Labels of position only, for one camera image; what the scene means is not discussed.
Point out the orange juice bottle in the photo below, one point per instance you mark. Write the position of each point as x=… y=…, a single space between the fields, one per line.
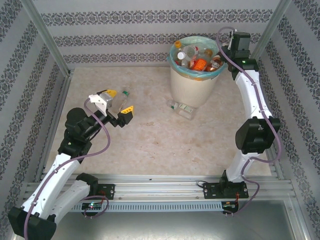
x=200 y=64

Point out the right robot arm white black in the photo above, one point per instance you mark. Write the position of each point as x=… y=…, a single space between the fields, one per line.
x=250 y=95

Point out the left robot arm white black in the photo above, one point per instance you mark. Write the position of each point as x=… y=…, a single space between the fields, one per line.
x=75 y=193

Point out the white waste bin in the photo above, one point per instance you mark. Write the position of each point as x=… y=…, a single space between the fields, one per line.
x=192 y=90

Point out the white trash bin, teal liner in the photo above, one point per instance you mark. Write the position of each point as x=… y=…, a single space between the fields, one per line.
x=175 y=66

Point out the clear bottle green cap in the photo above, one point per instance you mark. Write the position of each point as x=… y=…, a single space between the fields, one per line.
x=122 y=101

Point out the clear bottle white cap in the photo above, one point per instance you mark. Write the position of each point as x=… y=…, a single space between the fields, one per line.
x=180 y=55

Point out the clear square bottle green label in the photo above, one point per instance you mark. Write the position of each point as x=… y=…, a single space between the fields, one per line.
x=186 y=111

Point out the bottle with yellow cap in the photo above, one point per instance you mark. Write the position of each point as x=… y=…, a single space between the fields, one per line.
x=178 y=44

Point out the small black circuit board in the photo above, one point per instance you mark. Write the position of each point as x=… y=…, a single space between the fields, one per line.
x=230 y=205
x=92 y=205

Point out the grey metal panel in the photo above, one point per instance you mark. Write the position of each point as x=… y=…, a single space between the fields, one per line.
x=160 y=227

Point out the aluminium side rail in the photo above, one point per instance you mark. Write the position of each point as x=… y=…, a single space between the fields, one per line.
x=61 y=100
x=280 y=172

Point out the aluminium frame post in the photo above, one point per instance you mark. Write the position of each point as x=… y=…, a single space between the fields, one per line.
x=268 y=32
x=46 y=37

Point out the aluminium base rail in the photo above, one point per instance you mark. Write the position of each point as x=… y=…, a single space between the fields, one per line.
x=160 y=186

